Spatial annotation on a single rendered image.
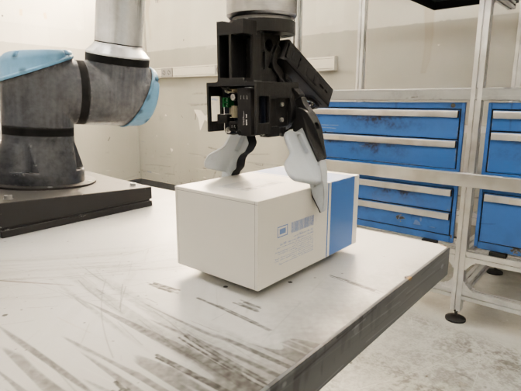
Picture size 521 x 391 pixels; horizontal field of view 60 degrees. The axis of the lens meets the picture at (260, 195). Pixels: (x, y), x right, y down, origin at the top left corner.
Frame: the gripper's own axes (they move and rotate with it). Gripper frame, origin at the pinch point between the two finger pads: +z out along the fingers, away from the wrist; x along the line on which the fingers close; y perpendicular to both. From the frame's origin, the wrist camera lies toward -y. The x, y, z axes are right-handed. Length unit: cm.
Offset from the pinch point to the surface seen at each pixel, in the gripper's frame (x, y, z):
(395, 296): 15.2, -1.6, 8.2
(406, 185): -39, -141, 25
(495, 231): -4, -142, 38
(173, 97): -294, -227, -11
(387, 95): -50, -140, -13
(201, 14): -255, -228, -77
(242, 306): 5.5, 11.8, 7.3
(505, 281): -7, -199, 79
